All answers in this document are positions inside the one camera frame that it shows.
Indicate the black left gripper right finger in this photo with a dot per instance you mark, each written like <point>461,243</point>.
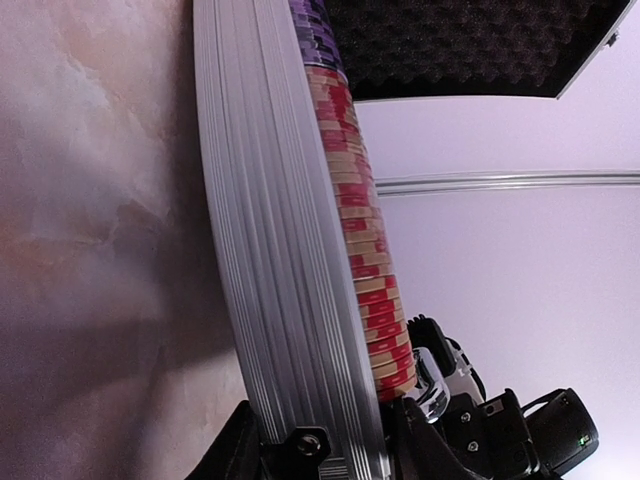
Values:
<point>416,450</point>

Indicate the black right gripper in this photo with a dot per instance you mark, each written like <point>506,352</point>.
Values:
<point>491,439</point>

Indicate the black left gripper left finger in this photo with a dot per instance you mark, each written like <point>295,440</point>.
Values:
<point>235,452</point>

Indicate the aluminium poker set case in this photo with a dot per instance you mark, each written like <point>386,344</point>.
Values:
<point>540,287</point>

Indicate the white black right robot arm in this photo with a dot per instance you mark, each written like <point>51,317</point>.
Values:
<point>562,430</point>

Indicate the left chip row in case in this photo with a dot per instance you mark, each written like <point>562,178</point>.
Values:
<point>377,292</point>

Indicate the right aluminium frame post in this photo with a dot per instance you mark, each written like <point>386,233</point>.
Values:
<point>488,181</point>

